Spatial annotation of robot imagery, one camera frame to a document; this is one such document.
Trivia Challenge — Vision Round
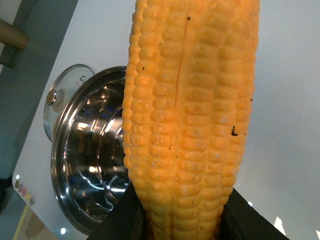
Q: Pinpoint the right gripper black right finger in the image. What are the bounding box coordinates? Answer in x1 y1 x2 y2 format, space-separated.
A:
219 189 287 240

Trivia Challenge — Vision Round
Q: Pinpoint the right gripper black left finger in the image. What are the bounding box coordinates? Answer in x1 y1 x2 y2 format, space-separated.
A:
88 184 145 240

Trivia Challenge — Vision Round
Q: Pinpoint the yellow corn cob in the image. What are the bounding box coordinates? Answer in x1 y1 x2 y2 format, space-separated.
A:
122 0 260 240

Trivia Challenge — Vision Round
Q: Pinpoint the glass pot lid with knob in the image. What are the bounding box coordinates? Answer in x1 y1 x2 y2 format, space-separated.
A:
43 64 94 141

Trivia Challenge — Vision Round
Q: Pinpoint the white electric cooking pot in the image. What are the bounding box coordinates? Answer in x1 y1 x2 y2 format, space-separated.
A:
50 66 130 235

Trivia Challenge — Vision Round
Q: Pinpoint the brass chair leg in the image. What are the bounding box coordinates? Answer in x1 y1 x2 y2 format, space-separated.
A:
0 19 29 50

